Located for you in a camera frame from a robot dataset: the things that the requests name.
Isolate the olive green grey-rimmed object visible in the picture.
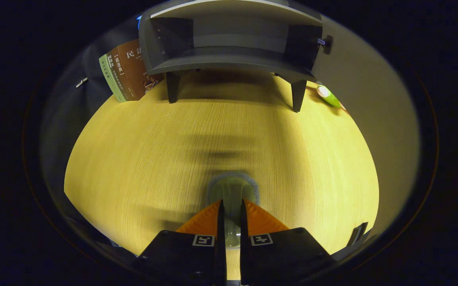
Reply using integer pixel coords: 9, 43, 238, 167
206, 172, 260, 249

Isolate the black backdrop cloth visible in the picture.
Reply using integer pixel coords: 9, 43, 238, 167
40, 16, 142, 255

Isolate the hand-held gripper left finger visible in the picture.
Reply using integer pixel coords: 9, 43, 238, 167
134, 199, 227, 286

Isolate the green and pink plush toy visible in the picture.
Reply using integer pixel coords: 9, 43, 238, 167
316, 84, 348, 112

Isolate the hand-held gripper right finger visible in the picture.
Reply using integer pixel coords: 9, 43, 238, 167
240, 199, 337, 286

